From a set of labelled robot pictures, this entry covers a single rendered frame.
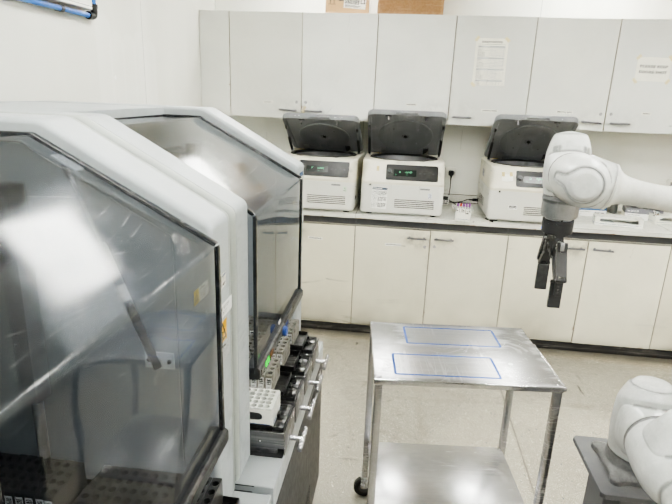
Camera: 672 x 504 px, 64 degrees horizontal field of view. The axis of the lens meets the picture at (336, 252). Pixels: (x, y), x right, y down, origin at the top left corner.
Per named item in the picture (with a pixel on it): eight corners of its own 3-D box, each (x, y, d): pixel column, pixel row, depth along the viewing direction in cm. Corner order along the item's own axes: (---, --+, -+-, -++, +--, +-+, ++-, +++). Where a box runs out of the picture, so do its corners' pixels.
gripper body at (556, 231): (579, 222, 130) (573, 259, 133) (569, 215, 138) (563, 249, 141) (547, 220, 131) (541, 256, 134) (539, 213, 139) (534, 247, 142)
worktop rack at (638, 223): (594, 224, 358) (595, 215, 357) (591, 221, 368) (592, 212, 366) (643, 229, 351) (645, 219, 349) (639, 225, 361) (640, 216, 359)
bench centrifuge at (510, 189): (486, 221, 356) (499, 114, 336) (475, 203, 415) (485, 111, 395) (573, 227, 350) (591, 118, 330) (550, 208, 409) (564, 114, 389)
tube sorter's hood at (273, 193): (73, 362, 144) (45, 120, 126) (168, 286, 202) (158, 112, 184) (260, 381, 139) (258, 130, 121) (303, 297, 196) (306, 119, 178)
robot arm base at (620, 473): (647, 442, 163) (651, 426, 161) (683, 493, 142) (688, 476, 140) (585, 435, 165) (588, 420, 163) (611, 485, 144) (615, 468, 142)
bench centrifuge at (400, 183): (359, 213, 365) (364, 109, 345) (365, 197, 424) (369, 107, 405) (442, 218, 359) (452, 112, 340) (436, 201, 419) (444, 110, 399)
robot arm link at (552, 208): (575, 193, 137) (571, 216, 139) (538, 191, 138) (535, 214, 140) (587, 200, 128) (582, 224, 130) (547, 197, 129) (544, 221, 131)
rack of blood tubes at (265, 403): (167, 418, 149) (166, 398, 147) (182, 398, 158) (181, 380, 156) (272, 429, 145) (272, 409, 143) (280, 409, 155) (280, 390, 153)
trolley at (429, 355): (353, 581, 193) (365, 378, 170) (353, 490, 237) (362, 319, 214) (539, 591, 192) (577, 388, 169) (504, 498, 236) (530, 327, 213)
